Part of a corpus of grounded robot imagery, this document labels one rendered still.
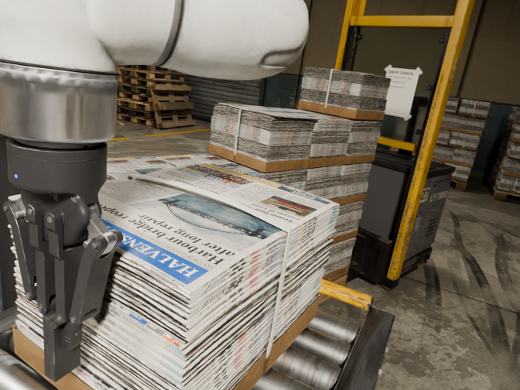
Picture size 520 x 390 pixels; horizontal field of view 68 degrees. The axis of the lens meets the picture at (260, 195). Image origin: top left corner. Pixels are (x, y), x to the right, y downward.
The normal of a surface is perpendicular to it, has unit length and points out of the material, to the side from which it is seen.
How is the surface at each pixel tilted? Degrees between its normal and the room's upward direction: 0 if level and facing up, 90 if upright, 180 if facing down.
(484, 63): 90
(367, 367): 0
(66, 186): 90
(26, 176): 90
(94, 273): 103
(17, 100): 90
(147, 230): 2
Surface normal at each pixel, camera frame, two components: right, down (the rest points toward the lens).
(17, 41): -0.08, 0.46
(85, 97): 0.75, 0.29
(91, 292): 0.83, 0.46
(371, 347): 0.14, -0.95
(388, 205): -0.71, 0.11
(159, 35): 0.50, 0.76
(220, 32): 0.51, 0.57
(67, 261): 0.88, 0.25
